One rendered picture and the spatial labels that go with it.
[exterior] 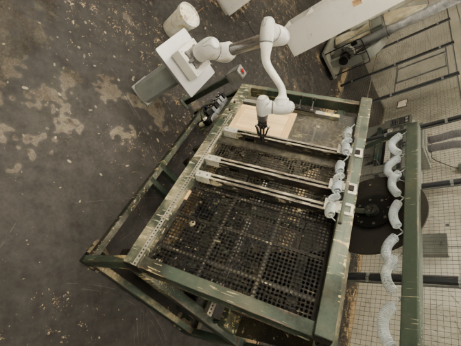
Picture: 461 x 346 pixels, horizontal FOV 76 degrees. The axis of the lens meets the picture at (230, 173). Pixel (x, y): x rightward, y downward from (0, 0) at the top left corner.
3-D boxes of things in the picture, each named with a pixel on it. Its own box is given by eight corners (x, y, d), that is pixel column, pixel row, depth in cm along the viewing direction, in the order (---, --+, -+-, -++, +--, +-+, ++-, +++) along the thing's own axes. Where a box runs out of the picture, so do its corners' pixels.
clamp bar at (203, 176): (200, 174, 245) (195, 152, 227) (350, 213, 209) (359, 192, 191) (195, 182, 239) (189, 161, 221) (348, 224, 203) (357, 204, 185)
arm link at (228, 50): (207, 44, 272) (223, 48, 288) (208, 62, 274) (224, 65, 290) (279, 18, 221) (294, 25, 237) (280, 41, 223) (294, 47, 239)
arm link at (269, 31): (269, 40, 215) (279, 43, 225) (271, 12, 211) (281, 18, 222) (254, 42, 223) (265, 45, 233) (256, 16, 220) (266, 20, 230)
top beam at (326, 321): (359, 105, 291) (361, 96, 284) (370, 107, 288) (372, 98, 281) (311, 339, 158) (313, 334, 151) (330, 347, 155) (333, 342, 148)
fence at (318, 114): (245, 101, 309) (244, 98, 306) (339, 117, 280) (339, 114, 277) (243, 104, 306) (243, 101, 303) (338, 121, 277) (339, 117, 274)
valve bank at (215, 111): (210, 93, 319) (226, 85, 303) (218, 104, 325) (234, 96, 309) (188, 121, 289) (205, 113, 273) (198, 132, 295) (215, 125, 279)
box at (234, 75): (228, 71, 320) (241, 63, 308) (234, 79, 325) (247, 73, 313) (223, 76, 312) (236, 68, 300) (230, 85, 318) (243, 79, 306)
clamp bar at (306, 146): (227, 130, 279) (225, 109, 262) (359, 158, 243) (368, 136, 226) (223, 137, 273) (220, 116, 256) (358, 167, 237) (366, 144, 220)
